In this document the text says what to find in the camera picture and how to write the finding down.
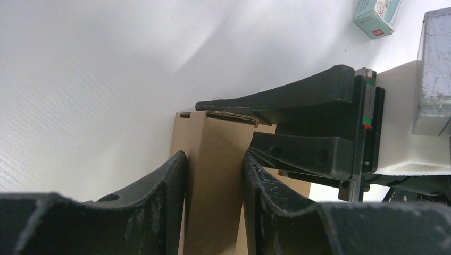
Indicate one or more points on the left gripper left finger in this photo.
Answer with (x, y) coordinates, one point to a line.
(144, 217)

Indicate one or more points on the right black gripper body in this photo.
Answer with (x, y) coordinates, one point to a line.
(352, 191)

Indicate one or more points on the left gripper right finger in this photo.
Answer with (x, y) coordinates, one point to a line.
(279, 220)

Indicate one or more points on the brown cardboard box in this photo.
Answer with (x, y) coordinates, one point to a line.
(215, 144)

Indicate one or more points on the white teal box on table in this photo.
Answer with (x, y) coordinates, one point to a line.
(376, 18)

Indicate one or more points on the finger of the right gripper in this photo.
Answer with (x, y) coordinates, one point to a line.
(278, 105)
(329, 157)

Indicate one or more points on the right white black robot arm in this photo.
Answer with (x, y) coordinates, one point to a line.
(328, 131)

